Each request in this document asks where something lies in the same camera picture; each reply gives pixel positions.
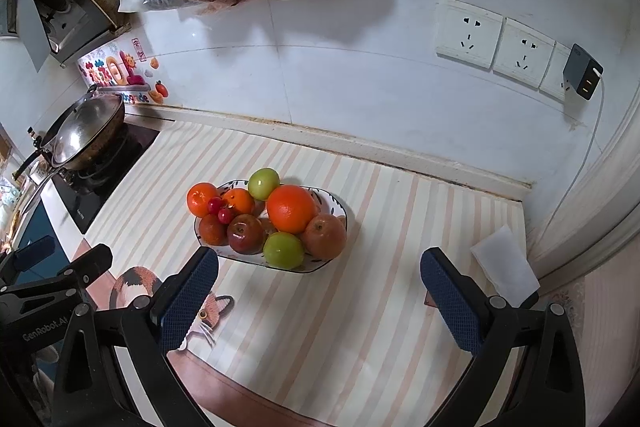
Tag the white door frame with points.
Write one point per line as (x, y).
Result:
(600, 207)

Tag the black gas stove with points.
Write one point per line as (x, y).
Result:
(127, 152)

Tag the striped cat print mat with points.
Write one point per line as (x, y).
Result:
(350, 332)

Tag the colourful wall sticker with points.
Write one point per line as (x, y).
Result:
(115, 72)

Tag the steel wok lid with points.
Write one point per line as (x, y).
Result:
(82, 132)

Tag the dark grey plug-in charger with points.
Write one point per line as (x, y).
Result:
(581, 72)

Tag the white wall socket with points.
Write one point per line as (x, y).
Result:
(522, 53)
(467, 32)
(550, 74)

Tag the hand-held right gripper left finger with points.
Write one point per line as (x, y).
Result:
(190, 302)

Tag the green apple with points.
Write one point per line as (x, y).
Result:
(283, 251)
(263, 183)

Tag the orange with stem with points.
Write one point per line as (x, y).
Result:
(240, 201)

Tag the white paper sheet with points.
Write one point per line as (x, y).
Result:
(505, 264)

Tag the dark red apple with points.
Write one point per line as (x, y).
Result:
(211, 231)

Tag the floral print ceramic plate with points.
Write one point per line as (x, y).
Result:
(329, 203)

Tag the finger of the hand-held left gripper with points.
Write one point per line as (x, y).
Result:
(90, 261)
(30, 253)

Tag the red yellow apple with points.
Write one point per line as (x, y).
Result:
(325, 236)

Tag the smooth orange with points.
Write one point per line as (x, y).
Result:
(201, 199)

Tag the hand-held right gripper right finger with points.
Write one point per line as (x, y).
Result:
(450, 302)

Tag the steel wok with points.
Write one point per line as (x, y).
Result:
(107, 132)

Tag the red cherry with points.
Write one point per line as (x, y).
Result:
(225, 215)
(215, 205)

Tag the large rough-skinned orange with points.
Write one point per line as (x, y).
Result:
(291, 208)

